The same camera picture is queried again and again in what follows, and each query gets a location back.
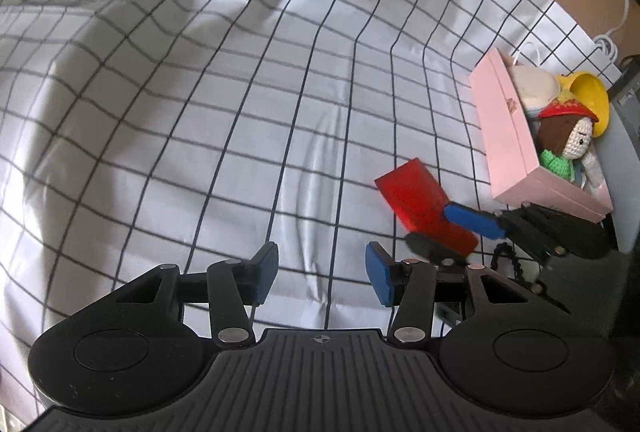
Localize knitted doll green sweater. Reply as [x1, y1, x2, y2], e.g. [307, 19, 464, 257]
[534, 100, 601, 177]

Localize beige fluffy plush pouch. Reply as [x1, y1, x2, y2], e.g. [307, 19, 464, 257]
[508, 64, 561, 117]

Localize yellow plush toy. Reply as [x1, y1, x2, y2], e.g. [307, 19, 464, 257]
[556, 71, 610, 138]

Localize blue face mask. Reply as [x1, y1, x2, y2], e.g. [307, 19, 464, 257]
[508, 42, 603, 188]

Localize pink box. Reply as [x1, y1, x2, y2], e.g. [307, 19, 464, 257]
[469, 48, 613, 223]

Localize checkered white tablecloth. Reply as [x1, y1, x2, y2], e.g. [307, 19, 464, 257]
[1, 0, 618, 422]

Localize white cable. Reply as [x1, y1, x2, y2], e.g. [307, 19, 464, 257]
[591, 0, 633, 60]

